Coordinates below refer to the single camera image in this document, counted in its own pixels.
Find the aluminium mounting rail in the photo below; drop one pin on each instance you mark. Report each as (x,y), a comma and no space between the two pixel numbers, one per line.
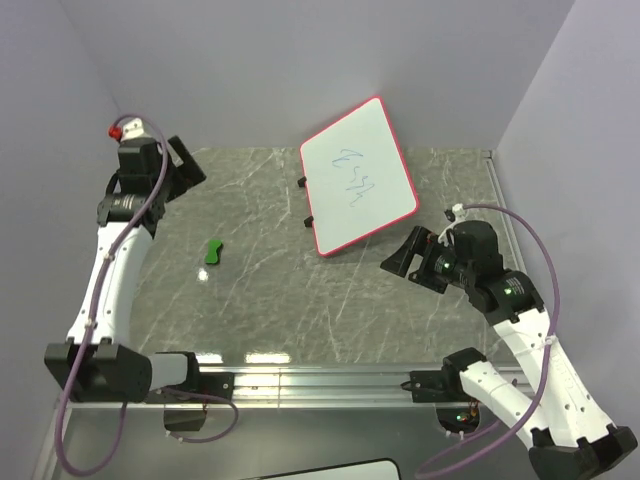
(323,387)

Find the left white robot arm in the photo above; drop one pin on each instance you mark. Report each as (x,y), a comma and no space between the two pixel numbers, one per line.
(95,362)

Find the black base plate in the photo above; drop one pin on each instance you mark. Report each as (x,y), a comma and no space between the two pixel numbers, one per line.
(433,386)
(219,384)

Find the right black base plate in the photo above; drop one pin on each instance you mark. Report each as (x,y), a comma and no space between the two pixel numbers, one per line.
(433,386)

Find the green whiteboard eraser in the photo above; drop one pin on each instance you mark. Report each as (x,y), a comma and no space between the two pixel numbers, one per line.
(213,253)

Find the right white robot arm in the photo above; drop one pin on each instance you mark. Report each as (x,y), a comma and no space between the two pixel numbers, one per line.
(567,435)

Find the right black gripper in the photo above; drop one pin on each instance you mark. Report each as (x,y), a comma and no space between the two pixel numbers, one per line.
(425,243)

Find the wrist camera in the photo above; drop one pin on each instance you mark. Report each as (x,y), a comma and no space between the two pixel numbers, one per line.
(130,130)
(455,215)

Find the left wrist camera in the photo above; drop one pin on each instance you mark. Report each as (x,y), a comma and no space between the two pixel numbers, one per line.
(130,130)

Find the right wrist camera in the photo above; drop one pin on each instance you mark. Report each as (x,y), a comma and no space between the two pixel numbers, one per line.
(455,215)

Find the red framed whiteboard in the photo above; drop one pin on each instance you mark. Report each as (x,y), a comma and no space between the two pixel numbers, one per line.
(356,178)

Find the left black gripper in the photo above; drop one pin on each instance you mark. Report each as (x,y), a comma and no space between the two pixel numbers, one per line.
(182,180)

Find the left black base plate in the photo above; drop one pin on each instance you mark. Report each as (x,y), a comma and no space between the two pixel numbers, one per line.
(219,384)

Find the white tablet bottom edge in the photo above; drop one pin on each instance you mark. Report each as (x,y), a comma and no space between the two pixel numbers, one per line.
(383,469)

